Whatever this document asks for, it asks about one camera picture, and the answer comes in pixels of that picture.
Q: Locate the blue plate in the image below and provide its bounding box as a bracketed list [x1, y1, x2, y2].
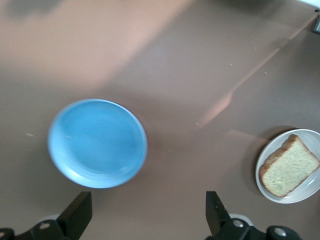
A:
[47, 98, 149, 190]

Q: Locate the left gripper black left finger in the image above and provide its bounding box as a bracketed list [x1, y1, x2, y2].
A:
[14, 191, 93, 240]

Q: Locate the beige plate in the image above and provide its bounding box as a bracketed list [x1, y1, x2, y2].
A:
[254, 128, 320, 205]

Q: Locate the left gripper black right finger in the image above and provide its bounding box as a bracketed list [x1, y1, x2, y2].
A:
[205, 191, 301, 240]

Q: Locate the brown bread slice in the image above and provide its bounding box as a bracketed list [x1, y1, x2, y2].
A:
[258, 134, 320, 198]

